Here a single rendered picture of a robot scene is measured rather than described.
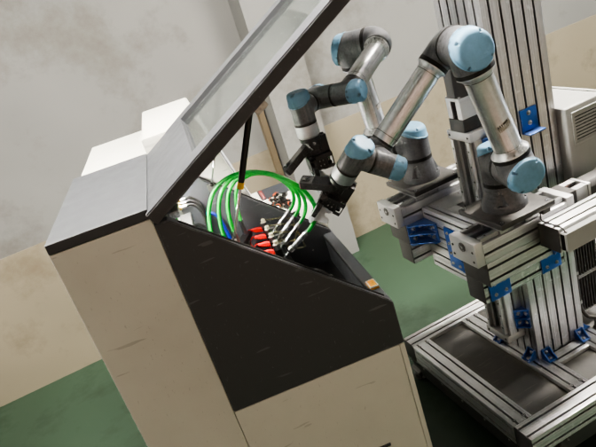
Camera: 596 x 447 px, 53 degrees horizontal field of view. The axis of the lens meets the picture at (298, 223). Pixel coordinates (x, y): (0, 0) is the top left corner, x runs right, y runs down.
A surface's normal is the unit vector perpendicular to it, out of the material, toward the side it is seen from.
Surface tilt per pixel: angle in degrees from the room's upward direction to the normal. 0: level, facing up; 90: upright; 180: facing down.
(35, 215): 90
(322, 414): 90
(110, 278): 90
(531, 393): 0
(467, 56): 82
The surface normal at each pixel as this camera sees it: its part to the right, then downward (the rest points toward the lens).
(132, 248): 0.23, 0.32
